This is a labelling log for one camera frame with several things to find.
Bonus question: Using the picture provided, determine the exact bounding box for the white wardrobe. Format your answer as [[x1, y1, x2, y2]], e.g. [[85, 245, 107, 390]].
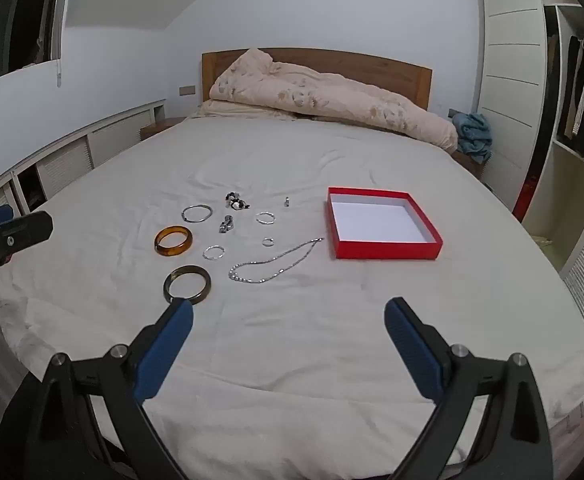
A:
[[474, 0, 584, 281]]

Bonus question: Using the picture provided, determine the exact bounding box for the beige floral duvet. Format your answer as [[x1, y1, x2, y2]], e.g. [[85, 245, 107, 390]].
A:
[[208, 48, 459, 151]]

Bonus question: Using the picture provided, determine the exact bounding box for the beige pillow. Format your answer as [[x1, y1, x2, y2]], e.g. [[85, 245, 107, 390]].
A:
[[192, 99, 298, 121]]

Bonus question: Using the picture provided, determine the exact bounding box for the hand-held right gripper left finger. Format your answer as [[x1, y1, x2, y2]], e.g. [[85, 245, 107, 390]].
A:
[[22, 297, 195, 480]]

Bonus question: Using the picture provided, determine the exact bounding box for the red cardboard box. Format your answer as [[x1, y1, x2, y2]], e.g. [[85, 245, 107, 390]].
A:
[[326, 186, 444, 261]]

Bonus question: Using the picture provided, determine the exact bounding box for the red strip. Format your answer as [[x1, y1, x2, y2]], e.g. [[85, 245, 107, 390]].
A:
[[514, 160, 540, 221]]

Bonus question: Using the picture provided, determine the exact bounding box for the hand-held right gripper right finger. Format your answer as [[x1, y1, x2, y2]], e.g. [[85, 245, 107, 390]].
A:
[[383, 297, 555, 480]]

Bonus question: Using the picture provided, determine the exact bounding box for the dark brown bangle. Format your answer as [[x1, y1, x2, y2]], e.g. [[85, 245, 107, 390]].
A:
[[162, 265, 212, 306]]

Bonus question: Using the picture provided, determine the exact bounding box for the blue crumpled cloth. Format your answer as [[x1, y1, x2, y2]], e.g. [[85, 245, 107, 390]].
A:
[[451, 112, 494, 164]]

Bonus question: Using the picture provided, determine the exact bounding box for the wooden nightstand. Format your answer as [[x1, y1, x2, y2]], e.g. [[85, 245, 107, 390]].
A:
[[452, 150, 493, 181], [140, 116, 187, 141]]

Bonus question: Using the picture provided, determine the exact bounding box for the wooden headboard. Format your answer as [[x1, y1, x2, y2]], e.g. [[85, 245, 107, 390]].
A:
[[201, 48, 433, 111]]

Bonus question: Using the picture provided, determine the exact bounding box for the large silver bangle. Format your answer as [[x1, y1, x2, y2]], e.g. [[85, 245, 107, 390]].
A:
[[181, 204, 213, 224]]

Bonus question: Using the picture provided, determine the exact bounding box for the amber bangle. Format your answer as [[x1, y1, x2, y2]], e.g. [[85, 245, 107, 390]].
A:
[[153, 226, 194, 257]]

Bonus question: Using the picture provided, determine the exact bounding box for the low white wall cabinet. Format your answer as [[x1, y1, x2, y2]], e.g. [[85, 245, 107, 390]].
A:
[[0, 99, 168, 221]]

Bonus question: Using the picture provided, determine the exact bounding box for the black bead bracelet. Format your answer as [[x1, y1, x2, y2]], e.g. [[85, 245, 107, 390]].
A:
[[224, 190, 251, 211]]

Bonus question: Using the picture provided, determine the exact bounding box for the silver chain necklace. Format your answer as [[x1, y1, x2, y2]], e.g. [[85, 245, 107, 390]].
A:
[[228, 237, 326, 285]]

